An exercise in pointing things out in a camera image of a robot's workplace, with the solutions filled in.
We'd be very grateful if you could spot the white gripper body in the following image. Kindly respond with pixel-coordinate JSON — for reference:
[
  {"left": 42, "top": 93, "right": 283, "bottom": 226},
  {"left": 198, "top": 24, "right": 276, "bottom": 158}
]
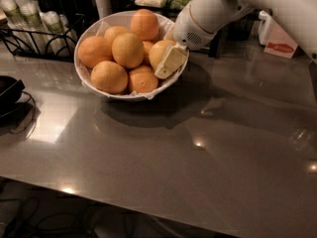
[{"left": 172, "top": 0, "right": 253, "bottom": 51}]

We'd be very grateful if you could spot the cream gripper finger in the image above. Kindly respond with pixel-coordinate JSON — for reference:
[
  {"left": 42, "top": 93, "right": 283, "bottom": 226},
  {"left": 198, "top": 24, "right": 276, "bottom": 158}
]
[
  {"left": 155, "top": 44, "right": 188, "bottom": 79},
  {"left": 163, "top": 25, "right": 174, "bottom": 41}
]

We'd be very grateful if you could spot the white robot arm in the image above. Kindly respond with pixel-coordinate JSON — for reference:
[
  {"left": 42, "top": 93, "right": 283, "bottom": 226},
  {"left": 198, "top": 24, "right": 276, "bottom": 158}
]
[{"left": 165, "top": 0, "right": 317, "bottom": 65}]

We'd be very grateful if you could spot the hidden middle orange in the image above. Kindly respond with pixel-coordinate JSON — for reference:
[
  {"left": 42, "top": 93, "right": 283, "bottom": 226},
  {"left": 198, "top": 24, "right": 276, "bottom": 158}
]
[{"left": 143, "top": 41, "right": 154, "bottom": 65}]

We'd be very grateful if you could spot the white paper bowl liner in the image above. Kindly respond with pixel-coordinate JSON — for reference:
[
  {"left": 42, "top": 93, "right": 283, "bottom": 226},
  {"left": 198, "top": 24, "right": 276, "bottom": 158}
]
[{"left": 76, "top": 15, "right": 189, "bottom": 101}]

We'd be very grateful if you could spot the white bowl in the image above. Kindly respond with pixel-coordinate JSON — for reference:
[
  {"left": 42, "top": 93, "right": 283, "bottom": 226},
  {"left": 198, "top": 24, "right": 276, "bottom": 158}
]
[{"left": 73, "top": 10, "right": 190, "bottom": 103}]

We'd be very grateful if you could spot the white appliance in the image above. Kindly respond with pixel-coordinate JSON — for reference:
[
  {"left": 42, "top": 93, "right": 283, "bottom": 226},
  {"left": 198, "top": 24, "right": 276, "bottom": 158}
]
[{"left": 258, "top": 10, "right": 275, "bottom": 46}]

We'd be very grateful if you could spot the white cylinder container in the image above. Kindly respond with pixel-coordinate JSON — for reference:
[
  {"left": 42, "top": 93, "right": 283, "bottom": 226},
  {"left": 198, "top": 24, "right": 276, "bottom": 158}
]
[{"left": 91, "top": 0, "right": 113, "bottom": 20}]

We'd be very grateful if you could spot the paper cup stack right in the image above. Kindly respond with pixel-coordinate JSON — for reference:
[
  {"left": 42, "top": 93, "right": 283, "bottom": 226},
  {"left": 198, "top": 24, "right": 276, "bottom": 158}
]
[{"left": 40, "top": 11, "right": 77, "bottom": 58}]

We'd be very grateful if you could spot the paper cup stack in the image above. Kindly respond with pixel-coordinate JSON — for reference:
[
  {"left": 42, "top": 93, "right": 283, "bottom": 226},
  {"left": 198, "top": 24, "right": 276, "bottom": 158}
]
[
  {"left": 20, "top": 3, "right": 48, "bottom": 55},
  {"left": 40, "top": 11, "right": 77, "bottom": 58},
  {"left": 0, "top": 0, "right": 32, "bottom": 51}
]

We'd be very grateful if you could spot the paper cup stack middle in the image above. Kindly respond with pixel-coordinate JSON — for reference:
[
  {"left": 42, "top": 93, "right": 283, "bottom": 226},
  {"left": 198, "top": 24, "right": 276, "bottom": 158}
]
[{"left": 20, "top": 3, "right": 48, "bottom": 55}]

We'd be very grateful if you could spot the paper cup stack left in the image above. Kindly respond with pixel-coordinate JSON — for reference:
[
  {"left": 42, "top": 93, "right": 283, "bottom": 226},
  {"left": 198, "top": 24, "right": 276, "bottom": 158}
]
[{"left": 0, "top": 0, "right": 32, "bottom": 51}]

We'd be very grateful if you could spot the black dish on stand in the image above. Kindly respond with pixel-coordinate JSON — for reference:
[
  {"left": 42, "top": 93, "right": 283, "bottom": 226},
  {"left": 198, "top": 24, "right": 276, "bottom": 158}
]
[{"left": 0, "top": 75, "right": 37, "bottom": 134}]

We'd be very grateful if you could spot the black wire basket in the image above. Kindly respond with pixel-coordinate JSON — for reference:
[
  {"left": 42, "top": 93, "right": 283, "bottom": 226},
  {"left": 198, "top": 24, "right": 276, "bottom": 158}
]
[{"left": 228, "top": 11, "right": 258, "bottom": 41}]

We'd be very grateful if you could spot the black wire cup rack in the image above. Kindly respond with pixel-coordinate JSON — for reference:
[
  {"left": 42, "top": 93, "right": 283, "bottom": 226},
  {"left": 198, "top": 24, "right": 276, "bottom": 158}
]
[{"left": 0, "top": 14, "right": 84, "bottom": 62}]

